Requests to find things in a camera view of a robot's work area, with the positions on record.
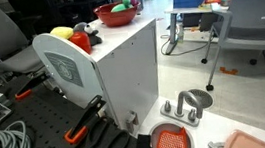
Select red plastic bowl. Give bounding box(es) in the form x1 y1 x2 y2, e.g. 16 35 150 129
92 0 144 30

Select white toy kitchen cabinet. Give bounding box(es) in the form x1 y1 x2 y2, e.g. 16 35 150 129
30 12 169 144

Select grey plush mouse toy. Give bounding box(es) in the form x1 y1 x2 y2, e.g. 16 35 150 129
71 19 104 48

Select red round plastic toy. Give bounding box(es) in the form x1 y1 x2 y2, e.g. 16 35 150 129
68 29 94 57

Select grey toy faucet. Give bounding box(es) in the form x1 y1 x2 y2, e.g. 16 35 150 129
158 88 206 131

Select green plush ball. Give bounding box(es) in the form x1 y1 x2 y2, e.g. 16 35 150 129
110 2 129 14

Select small black block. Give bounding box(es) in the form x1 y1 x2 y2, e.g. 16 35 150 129
132 132 153 148

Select black scissors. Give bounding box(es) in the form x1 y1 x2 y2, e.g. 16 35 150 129
79 116 133 148

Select round grey floor drain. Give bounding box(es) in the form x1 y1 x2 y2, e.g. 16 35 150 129
184 86 215 112

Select orange perforated strainer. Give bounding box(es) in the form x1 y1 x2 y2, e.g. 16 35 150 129
154 126 189 148

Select yellow striped plush sponge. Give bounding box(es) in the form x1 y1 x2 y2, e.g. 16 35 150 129
49 24 76 42

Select white desk grey legs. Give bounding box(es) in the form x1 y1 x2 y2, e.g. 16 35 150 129
164 1 238 56

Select white toy sink counter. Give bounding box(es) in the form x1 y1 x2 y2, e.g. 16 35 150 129
131 83 265 148

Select small orange floor tape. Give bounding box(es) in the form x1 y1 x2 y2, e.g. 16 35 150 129
219 64 240 77

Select small orange toy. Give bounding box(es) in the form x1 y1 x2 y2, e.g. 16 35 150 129
204 0 224 5

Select pink plastic tray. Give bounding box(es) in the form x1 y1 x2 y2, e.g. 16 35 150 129
219 126 265 148

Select grey four-legged caster chair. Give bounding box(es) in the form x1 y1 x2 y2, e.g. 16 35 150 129
194 0 265 106

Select black floor cable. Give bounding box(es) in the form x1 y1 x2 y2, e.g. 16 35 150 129
158 24 212 59

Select black clamp orange handle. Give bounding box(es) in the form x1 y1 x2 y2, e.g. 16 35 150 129
59 93 112 146
12 70 53 100

